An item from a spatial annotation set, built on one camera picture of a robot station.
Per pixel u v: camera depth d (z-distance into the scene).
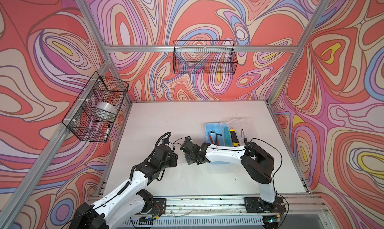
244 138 0.86
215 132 1.01
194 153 0.68
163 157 0.63
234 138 0.90
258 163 0.50
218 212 0.73
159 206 0.73
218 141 0.98
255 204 0.73
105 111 0.69
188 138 0.81
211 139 0.98
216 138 0.97
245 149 0.51
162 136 0.63
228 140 0.88
